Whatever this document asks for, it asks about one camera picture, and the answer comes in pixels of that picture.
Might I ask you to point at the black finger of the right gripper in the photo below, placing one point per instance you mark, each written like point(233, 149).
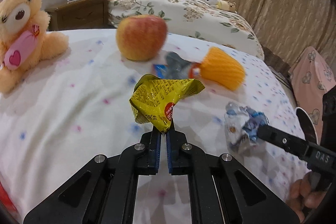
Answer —
point(314, 155)

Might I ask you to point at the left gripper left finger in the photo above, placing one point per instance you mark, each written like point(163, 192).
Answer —
point(150, 158)

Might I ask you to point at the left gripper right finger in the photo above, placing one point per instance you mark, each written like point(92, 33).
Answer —
point(176, 161)

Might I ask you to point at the yellow snack wrapper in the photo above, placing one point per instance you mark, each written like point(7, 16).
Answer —
point(153, 99)

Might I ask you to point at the blue white wrapper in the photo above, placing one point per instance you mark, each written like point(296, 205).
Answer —
point(242, 123)

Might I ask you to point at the black white-rimmed trash bin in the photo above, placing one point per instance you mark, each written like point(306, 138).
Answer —
point(306, 125)

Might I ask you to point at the right hand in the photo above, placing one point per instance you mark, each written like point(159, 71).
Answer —
point(302, 195)

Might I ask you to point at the pink heart cloth cover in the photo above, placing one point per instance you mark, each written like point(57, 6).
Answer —
point(311, 78)

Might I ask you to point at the red blue snack wrapper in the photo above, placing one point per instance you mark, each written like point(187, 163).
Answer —
point(176, 68)

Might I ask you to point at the white dotted bed sheet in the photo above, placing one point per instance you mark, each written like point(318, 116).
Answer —
point(72, 108)

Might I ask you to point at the orange foam fruit net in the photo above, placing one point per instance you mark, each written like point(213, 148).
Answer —
point(219, 67)

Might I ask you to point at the red apple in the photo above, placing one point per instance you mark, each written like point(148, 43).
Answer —
point(141, 37)

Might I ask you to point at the floral bed quilt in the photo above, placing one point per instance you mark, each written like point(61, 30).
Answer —
point(195, 19)

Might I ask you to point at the wooden nightstand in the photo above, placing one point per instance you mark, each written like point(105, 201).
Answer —
point(79, 14)

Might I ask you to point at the beige teddy bear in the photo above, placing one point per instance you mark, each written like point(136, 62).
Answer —
point(25, 40)

